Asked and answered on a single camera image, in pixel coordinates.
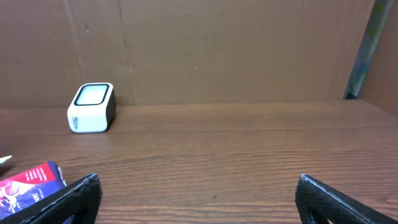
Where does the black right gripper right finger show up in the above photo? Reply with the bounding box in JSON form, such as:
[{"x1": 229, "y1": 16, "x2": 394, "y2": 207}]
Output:
[{"x1": 295, "y1": 174, "x2": 397, "y2": 224}]

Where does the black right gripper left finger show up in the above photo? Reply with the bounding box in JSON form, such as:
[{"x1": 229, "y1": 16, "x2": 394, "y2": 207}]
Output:
[{"x1": 1, "y1": 173, "x2": 103, "y2": 224}]

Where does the white cosmetic tube gold cap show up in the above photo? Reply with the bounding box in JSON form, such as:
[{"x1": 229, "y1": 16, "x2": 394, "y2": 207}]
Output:
[{"x1": 0, "y1": 156, "x2": 12, "y2": 165}]

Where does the white barcode scanner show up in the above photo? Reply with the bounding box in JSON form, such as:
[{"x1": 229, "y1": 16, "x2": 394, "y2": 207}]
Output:
[{"x1": 67, "y1": 82, "x2": 116, "y2": 133}]

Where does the red purple sanitary pad pack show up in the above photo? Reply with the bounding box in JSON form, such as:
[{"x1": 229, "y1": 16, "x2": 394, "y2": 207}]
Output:
[{"x1": 1, "y1": 161, "x2": 67, "y2": 219}]

